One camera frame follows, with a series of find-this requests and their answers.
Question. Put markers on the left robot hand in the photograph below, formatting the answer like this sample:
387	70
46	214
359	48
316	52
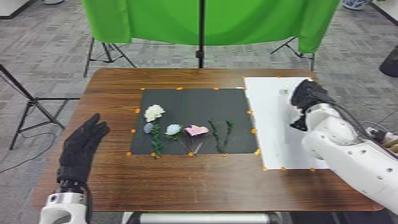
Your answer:
80	146

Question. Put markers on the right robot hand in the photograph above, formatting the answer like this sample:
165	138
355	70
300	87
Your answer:
309	93

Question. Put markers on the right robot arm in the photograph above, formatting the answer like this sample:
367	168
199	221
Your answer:
348	150

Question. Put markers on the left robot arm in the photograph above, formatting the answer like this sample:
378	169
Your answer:
64	208

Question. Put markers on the white sheet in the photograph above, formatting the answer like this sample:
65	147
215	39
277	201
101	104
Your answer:
268	126

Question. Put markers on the grey-blue flower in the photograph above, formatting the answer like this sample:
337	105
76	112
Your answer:
147	128

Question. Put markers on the black cloth stand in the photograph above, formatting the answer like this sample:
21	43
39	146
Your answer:
293	46
108	53

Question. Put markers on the black tripod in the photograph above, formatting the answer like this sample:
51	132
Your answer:
30	101

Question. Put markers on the white flower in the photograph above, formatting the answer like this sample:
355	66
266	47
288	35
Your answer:
154	112

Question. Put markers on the black chair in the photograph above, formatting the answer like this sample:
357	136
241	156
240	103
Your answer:
391	63

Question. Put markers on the light blue flower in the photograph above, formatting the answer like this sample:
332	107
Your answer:
172	129

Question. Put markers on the dark mat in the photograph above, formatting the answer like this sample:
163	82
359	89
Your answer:
197	110

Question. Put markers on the pink flower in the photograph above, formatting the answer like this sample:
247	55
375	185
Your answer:
195	130

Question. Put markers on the black stand pole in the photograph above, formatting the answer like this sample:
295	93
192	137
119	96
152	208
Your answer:
200	40

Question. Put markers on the pale grey bar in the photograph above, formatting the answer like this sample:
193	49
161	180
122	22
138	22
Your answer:
200	218

